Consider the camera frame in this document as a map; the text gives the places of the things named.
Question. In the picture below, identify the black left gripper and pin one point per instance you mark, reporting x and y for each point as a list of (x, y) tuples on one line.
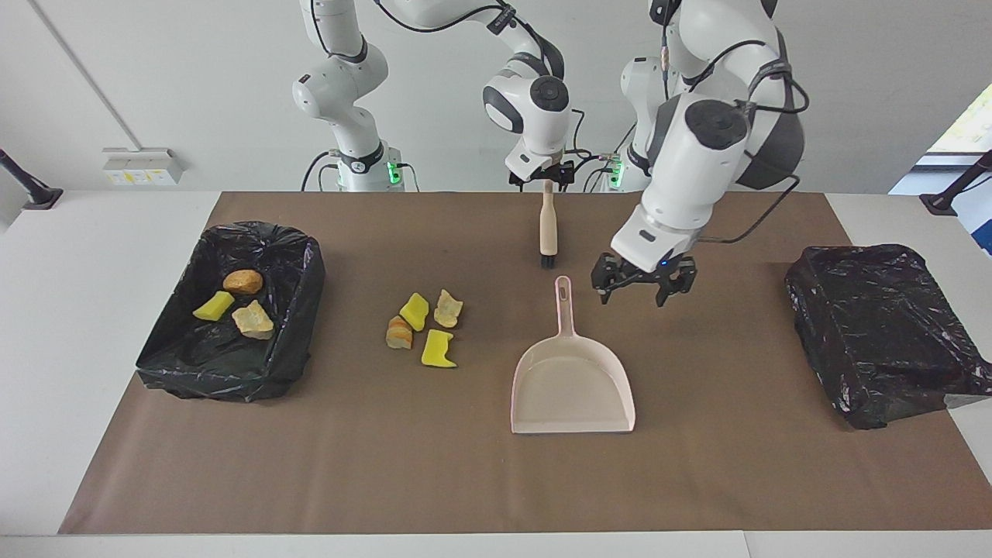
[(647, 273)]

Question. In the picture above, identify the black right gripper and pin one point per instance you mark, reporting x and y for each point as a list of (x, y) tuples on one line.
[(558, 172)]

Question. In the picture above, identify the beige hand brush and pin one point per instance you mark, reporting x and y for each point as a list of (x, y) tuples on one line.
[(548, 232)]

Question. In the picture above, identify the pale pink dustpan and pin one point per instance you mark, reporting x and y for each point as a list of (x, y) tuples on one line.
[(573, 387)]

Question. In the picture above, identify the pale flaky pastry piece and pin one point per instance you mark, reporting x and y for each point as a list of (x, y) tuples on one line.
[(448, 310)]

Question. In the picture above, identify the yellow green-backed sponge piece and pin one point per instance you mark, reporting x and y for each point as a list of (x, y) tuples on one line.
[(415, 311)]

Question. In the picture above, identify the notched yellow sponge piece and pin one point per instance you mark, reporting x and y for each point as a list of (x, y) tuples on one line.
[(436, 350)]

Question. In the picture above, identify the small striped croissant piece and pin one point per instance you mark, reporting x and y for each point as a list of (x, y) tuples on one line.
[(398, 335)]

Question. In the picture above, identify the round brown bun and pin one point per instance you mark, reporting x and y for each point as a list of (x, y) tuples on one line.
[(243, 281)]

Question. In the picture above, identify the long croissant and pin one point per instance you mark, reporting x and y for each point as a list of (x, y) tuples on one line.
[(252, 320)]

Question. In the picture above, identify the yellow sponge wedge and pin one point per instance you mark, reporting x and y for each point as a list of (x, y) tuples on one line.
[(213, 307)]

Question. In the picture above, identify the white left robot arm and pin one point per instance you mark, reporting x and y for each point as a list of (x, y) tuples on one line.
[(690, 178)]

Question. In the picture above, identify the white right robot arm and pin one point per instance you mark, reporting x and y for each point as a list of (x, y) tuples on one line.
[(535, 116)]

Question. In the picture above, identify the black bag-lined bin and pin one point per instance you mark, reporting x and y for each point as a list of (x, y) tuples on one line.
[(186, 356), (883, 333)]

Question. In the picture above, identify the brown paper mat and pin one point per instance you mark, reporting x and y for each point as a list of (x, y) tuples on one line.
[(496, 488)]

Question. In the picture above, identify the black angled stand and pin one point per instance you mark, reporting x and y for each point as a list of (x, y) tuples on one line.
[(35, 194), (949, 200)]

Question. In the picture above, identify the blue item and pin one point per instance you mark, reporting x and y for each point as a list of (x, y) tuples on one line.
[(983, 232)]

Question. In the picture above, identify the window with dark sill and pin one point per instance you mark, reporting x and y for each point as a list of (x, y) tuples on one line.
[(969, 132)]

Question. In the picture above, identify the white wall socket box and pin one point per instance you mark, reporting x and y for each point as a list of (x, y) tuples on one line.
[(143, 167)]

